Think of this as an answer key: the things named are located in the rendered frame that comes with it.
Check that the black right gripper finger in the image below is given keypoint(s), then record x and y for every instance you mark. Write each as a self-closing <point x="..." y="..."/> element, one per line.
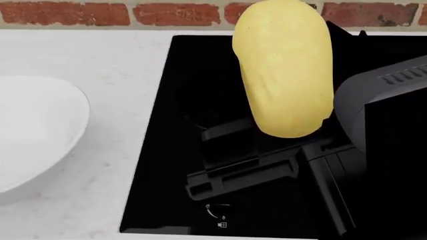
<point x="230" y="147"/>

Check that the yellow potato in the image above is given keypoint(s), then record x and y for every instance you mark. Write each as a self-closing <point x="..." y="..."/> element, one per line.
<point x="287" y="75"/>

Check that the white bowl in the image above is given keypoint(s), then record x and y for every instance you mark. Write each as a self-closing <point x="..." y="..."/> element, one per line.
<point x="36" y="130"/>

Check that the black cooktop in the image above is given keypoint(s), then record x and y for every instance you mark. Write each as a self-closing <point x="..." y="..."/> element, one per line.
<point x="173" y="125"/>

